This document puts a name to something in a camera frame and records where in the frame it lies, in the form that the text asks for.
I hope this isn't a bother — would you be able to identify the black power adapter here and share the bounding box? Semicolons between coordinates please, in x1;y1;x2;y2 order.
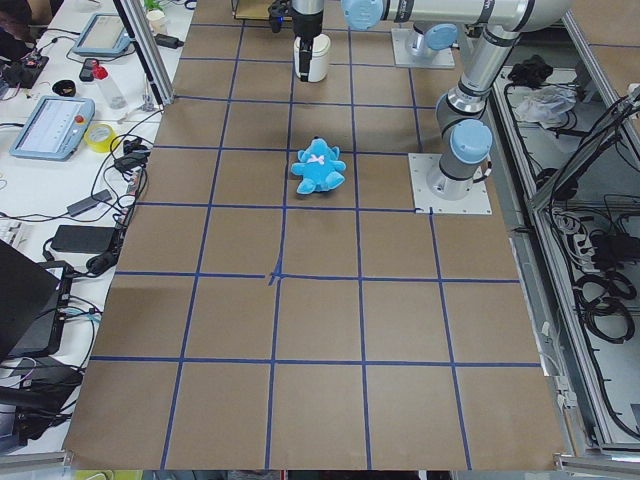
51;225;116;254

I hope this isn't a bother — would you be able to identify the yellow tape roll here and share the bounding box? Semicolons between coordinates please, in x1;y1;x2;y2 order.
83;123;116;153

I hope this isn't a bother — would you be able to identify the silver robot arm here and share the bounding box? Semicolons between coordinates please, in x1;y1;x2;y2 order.
341;0;571;90
427;1;571;201

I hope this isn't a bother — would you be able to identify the white small trash can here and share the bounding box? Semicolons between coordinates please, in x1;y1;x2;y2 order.
294;34;331;83

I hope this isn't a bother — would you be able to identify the clear bottle red cap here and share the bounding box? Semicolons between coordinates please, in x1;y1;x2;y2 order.
92;61;127;109

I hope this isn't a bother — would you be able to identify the black laptop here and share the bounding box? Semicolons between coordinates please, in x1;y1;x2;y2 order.
1;243;72;360

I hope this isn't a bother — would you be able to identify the teach pendant with screen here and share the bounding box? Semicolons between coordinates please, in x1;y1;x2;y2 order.
9;96;95;161

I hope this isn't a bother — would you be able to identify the white paper cup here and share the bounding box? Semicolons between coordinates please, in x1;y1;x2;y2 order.
146;9;167;35

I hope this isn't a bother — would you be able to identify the aluminium frame post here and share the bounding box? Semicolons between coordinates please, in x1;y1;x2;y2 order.
113;0;175;106

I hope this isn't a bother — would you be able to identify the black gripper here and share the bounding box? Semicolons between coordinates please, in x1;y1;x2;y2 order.
295;37;314;76

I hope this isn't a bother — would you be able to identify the blue plush teddy bear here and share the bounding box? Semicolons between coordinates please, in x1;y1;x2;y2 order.
291;137;346;195

